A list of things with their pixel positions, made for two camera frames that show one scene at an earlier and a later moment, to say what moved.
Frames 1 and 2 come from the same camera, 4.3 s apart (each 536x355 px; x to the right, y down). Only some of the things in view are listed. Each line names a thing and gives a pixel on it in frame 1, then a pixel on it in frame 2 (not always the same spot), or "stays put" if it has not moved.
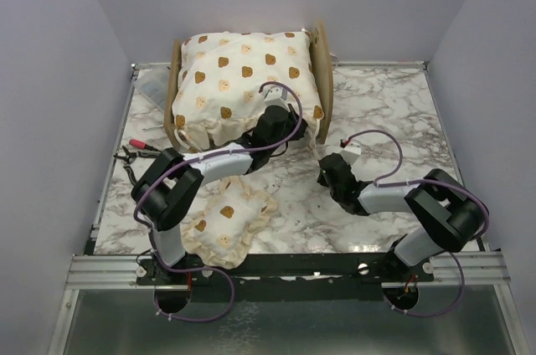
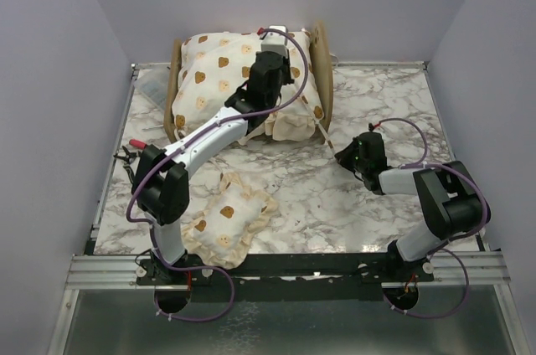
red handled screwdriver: (140, 144) stays put
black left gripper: (294, 120) → (286, 67)
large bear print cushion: (220, 76) stays put
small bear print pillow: (219, 229) stays put
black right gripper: (321, 178) → (344, 156)
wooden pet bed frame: (322, 65) stays put
